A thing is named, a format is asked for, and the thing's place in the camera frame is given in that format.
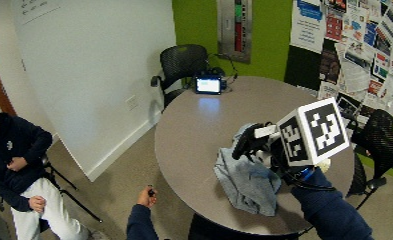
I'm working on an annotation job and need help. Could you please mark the white cube with black markers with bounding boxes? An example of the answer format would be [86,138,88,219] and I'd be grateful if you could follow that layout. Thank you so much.
[276,97,352,167]

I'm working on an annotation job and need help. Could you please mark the white and blue poster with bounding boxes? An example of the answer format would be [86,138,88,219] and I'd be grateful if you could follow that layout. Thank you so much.
[289,0,329,55]

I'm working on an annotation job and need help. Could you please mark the metal wall panel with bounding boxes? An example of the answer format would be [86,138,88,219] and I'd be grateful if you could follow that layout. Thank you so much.
[216,0,255,65]

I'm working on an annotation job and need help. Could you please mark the black camera cable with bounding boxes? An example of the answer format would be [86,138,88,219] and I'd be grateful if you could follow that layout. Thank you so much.
[208,52,240,86]

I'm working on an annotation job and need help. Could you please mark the grey cloth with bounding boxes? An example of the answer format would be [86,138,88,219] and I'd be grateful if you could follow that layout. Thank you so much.
[212,123,283,217]

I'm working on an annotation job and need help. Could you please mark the black mesh office chair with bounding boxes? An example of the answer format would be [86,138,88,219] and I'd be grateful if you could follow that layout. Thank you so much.
[345,108,393,212]
[150,43,212,112]

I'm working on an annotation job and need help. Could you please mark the black camera with lit screen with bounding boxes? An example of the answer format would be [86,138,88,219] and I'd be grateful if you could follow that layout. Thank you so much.
[192,66,229,96]

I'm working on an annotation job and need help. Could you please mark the board of pinned paper posters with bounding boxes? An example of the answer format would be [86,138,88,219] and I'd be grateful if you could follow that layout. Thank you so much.
[316,0,393,134]

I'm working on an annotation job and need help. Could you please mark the black glove cables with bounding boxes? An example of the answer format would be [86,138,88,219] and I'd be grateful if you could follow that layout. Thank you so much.
[283,165,339,193]

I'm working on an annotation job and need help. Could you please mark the blue wristband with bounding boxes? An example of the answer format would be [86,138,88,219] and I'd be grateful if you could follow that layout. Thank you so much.
[299,166,319,182]

